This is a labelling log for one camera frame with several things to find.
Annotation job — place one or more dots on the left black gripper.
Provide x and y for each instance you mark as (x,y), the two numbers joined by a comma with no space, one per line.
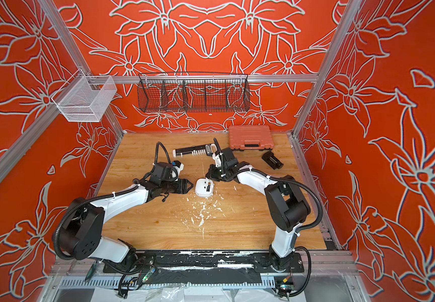
(183,186)

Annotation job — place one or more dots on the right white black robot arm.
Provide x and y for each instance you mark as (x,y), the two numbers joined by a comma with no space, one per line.
(293,207)

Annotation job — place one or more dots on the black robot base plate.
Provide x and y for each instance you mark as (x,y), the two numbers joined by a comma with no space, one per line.
(259,261)

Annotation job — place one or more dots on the small black holder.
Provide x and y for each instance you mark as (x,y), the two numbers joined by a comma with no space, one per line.
(270,158)

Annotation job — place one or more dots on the black wire wall basket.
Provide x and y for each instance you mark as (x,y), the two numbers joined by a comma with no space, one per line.
(197,92)

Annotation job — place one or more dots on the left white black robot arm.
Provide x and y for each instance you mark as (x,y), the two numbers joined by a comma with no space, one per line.
(79,234)

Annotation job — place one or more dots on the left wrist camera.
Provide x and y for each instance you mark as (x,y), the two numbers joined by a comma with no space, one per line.
(163,171)

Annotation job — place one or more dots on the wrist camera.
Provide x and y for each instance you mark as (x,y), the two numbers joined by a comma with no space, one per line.
(163,171)
(224,157)

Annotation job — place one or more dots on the black white hand tool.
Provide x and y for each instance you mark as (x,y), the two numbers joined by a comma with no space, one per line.
(196,150)

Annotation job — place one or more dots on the green handled screwdriver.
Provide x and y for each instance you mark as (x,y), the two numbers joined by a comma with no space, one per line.
(91,271)

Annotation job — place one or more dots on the red plastic tool case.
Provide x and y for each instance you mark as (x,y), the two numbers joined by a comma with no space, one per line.
(250,137)

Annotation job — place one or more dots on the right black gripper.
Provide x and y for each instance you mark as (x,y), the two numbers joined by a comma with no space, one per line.
(215,174)

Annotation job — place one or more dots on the white wire mesh basket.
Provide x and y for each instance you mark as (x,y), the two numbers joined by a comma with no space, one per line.
(82,101)

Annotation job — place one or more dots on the white alarm device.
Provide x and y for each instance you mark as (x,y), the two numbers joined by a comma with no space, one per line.
(204,188)

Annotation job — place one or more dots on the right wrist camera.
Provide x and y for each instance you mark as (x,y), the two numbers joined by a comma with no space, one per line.
(224,157)

